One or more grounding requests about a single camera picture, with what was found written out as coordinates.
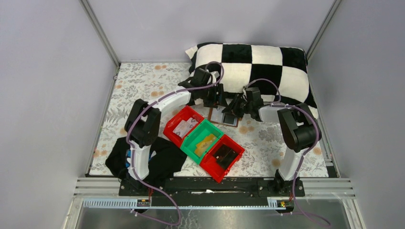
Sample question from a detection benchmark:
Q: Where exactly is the black white checkered pillow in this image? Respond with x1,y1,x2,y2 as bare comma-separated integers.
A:
185,42,319,118

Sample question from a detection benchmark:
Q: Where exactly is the black cloth with blue print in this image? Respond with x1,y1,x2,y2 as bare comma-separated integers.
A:
105,137,187,187

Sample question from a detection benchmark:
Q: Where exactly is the white VIP card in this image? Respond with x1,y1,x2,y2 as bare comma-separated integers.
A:
173,117,198,138

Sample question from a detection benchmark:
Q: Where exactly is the brown leather card holder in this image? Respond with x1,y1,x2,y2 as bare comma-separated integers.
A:
208,106,241,127

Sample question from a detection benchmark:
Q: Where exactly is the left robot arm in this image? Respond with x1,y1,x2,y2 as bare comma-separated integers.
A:
125,65,224,187

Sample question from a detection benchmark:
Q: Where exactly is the red bin with white cards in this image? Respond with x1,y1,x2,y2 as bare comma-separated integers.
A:
163,106,204,147

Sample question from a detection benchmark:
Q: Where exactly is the purple cable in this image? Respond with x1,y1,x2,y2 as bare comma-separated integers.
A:
243,78,331,229
125,61,225,227

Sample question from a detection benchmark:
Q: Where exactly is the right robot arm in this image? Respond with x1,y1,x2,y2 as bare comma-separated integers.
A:
223,87,321,196

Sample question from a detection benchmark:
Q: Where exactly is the floral tablecloth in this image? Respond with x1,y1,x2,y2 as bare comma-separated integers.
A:
88,62,330,177

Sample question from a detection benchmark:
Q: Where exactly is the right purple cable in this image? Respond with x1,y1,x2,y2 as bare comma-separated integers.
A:
243,78,331,229

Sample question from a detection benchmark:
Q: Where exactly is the green plastic bin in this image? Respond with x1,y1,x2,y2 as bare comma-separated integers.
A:
180,120,224,165

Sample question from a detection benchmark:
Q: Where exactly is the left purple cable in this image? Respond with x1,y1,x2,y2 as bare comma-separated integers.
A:
125,61,225,227

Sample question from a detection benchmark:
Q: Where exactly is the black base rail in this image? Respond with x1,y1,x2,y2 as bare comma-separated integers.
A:
118,177,305,198

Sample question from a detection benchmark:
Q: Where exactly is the red bin with black cards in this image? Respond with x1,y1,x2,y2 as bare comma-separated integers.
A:
199,135,245,183

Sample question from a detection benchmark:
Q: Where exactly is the yellow card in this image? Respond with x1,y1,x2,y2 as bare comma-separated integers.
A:
194,134,217,157

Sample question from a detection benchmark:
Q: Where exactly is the black card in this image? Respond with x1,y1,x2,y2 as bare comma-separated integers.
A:
213,145,238,169
223,114,238,126

